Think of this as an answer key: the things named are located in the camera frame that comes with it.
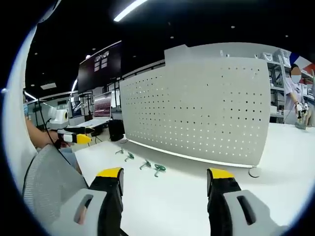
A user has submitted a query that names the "round mounting plate foot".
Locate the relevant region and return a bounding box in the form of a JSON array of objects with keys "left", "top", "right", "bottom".
[{"left": 248, "top": 167, "right": 262, "bottom": 178}]

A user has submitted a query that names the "black box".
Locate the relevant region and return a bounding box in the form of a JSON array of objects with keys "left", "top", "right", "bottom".
[{"left": 108, "top": 119, "right": 126, "bottom": 142}]

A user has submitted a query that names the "white perforated mounting plate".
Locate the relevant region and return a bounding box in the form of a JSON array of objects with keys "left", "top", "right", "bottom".
[{"left": 119, "top": 43, "right": 272, "bottom": 169}]

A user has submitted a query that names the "open laptop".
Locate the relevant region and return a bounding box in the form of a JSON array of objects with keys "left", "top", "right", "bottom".
[{"left": 85, "top": 91, "right": 113, "bottom": 126}]

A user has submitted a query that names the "long ceiling light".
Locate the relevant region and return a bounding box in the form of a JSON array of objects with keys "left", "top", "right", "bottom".
[{"left": 113, "top": 0, "right": 149, "bottom": 22}]

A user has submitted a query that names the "metal storage shelf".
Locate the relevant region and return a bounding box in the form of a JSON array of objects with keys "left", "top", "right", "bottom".
[{"left": 255, "top": 48, "right": 315, "bottom": 118}]

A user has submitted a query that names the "large black wall screen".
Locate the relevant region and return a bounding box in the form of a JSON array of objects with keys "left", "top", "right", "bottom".
[{"left": 77, "top": 40, "right": 123, "bottom": 94}]

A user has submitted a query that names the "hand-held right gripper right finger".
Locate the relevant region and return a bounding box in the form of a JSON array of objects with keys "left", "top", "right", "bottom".
[{"left": 206, "top": 167, "right": 291, "bottom": 236}]

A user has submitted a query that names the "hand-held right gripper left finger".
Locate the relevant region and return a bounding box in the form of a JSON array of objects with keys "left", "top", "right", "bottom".
[{"left": 52, "top": 167, "right": 125, "bottom": 236}]

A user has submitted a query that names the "person's white shirt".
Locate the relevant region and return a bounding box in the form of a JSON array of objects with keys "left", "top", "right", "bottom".
[{"left": 1, "top": 0, "right": 62, "bottom": 173}]

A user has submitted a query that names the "white background table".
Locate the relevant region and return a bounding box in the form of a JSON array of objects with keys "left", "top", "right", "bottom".
[{"left": 68, "top": 115, "right": 99, "bottom": 127}]

